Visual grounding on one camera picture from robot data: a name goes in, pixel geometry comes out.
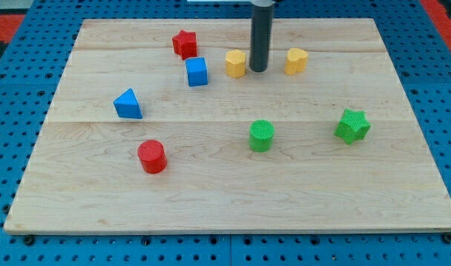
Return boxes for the green star block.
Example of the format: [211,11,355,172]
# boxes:
[333,109,371,145]

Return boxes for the red star block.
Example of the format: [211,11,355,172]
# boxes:
[172,30,197,60]

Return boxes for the yellow hexagon block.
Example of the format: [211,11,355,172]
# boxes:
[225,50,246,78]

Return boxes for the red cylinder block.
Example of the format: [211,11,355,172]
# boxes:
[138,140,167,174]

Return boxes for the yellow heart block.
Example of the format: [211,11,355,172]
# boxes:
[284,48,308,75]

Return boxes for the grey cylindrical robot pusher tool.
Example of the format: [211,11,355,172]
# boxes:
[249,0,275,72]

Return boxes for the light wooden board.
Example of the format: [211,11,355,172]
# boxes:
[4,18,451,235]

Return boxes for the green cylinder block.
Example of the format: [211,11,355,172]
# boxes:
[249,120,274,152]

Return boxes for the blue cube block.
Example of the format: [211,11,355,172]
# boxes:
[185,57,208,86]

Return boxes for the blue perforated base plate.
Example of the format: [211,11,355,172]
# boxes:
[0,1,451,265]

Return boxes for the blue triangle block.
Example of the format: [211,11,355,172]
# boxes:
[113,88,143,119]

